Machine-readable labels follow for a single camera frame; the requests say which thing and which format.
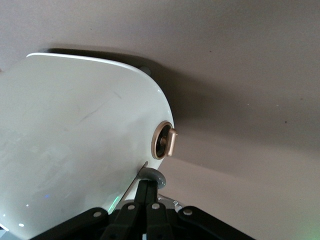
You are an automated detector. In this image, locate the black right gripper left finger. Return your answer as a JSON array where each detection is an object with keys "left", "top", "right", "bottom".
[{"left": 29, "top": 179, "right": 151, "bottom": 240}]

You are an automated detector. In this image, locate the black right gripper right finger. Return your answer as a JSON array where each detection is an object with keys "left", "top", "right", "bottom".
[{"left": 146, "top": 180, "right": 251, "bottom": 240}]

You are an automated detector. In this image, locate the white toaster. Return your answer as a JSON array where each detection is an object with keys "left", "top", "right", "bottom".
[{"left": 0, "top": 51, "right": 176, "bottom": 240}]

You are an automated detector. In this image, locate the gold toaster dial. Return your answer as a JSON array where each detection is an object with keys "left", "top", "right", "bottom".
[{"left": 150, "top": 120, "right": 179, "bottom": 160}]

